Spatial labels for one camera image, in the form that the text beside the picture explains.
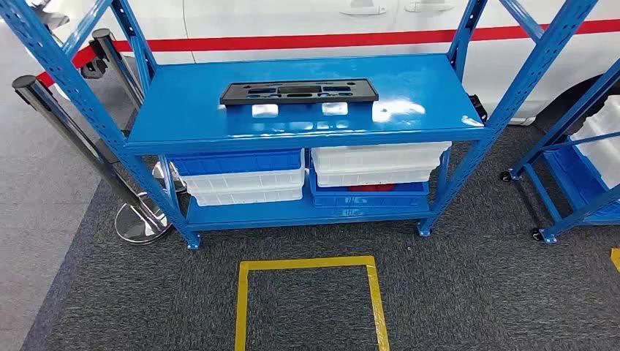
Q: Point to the black plastic frame part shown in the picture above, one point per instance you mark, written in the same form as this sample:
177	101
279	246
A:
227	97

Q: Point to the blue metal shelf rack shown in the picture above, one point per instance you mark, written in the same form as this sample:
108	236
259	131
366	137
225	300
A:
193	111

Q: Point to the yellow floor tape square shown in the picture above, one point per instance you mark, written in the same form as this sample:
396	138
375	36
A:
310	263
616	259

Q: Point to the white car red stripe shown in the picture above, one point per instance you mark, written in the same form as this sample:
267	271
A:
290	19

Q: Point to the blue wheeled rack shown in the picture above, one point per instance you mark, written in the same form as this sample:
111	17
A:
557	130

